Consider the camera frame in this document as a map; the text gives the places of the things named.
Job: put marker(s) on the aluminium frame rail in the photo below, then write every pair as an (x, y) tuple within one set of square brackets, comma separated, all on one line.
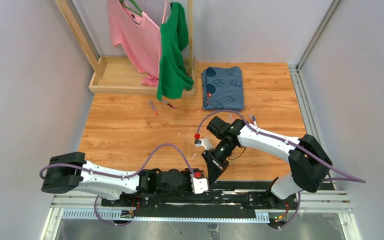
[(324, 215)]

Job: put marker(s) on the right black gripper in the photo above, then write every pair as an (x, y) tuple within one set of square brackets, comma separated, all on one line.
[(216, 160)]

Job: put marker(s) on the pink t-shirt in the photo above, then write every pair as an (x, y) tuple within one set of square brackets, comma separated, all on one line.
[(140, 38)]

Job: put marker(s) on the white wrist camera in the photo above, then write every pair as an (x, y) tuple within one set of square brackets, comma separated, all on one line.
[(202, 142), (199, 184)]

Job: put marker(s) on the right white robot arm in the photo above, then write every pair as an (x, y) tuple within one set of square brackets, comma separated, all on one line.
[(308, 162)]

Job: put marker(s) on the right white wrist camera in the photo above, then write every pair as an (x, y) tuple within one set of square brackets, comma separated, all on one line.
[(202, 142)]

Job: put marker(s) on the clear pen cap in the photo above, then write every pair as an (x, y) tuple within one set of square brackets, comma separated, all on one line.
[(231, 118)]

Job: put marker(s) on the green t-shirt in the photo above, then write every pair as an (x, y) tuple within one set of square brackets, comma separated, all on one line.
[(173, 79)]

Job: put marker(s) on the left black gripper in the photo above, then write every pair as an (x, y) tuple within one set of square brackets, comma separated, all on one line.
[(188, 180)]

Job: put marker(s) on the purple pen upper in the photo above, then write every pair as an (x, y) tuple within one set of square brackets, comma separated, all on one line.
[(153, 108)]

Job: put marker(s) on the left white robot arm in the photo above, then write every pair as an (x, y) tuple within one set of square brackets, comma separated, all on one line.
[(72, 172)]

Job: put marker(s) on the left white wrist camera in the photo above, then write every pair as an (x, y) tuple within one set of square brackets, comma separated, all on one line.
[(199, 184)]

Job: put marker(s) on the wooden clothes rack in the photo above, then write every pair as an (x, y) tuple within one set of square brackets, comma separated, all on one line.
[(116, 74)]

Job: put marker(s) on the green clothes hanger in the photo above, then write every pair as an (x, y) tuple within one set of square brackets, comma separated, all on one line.
[(132, 6)]

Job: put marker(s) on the folded blue t-shirt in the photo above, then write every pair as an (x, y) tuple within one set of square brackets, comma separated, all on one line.
[(223, 89)]

